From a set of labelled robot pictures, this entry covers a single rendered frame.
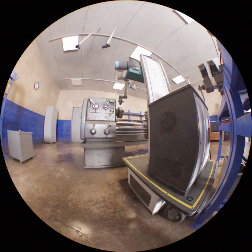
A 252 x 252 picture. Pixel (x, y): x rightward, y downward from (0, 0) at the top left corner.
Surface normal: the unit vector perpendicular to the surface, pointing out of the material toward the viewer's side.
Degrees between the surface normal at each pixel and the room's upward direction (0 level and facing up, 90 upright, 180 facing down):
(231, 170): 90
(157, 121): 90
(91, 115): 90
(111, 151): 90
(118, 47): 180
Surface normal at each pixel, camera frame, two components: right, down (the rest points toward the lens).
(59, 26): 0.00, 1.00
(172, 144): -0.94, -0.02
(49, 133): 0.40, -0.08
